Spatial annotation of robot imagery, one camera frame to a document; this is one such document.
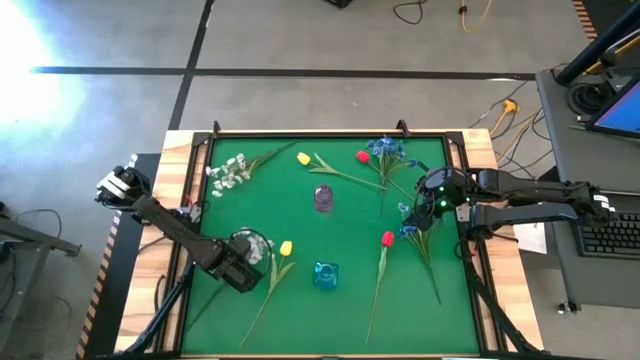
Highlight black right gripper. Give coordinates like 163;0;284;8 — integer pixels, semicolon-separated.
402;167;472;233

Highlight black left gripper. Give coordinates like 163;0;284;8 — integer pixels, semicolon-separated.
208;233;266;294

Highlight blue artificial flower spray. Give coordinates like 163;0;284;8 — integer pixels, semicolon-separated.
366;135;419;216
397;202;443;306

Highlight red artificial tulip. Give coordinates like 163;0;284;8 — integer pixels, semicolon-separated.
355;149;416;202
365;230;396;346

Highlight yellow artificial tulip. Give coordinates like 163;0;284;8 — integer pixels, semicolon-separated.
238;240;297;350
296;151;387;192

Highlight blue cut-glass vase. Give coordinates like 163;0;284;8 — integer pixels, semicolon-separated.
313;261;341;290

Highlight purple glass vase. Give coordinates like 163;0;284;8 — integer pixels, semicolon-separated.
313;183;335;214

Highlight green table mat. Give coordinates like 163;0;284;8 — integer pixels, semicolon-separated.
180;137;481;356

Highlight white paper sheet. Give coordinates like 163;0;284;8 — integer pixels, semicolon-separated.
512;222;549;255

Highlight black floor mat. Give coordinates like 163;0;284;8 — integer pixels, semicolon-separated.
82;153;162;360

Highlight striped hazard strip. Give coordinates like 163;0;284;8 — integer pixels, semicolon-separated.
74;152;140;360
572;0;599;41

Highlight grey desk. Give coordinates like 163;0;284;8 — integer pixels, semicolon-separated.
535;67;640;309

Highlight black computer keyboard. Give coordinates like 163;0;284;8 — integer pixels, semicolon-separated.
574;212;640;260

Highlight grey metal stand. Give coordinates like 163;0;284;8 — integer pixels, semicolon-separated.
0;199;82;360

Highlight computer monitor with blue screen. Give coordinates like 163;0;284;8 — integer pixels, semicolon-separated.
585;74;640;140

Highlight black stand pole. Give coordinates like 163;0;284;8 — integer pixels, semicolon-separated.
555;0;640;87

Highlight yellow extension cable with plug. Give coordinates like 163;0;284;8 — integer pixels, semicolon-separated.
489;98;539;161

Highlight black floor cable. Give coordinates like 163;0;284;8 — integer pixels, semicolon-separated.
392;0;429;26

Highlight yellow floor cable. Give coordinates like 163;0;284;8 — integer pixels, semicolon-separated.
459;0;494;34

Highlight coiled black cable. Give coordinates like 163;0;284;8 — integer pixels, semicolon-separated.
567;82;616;116

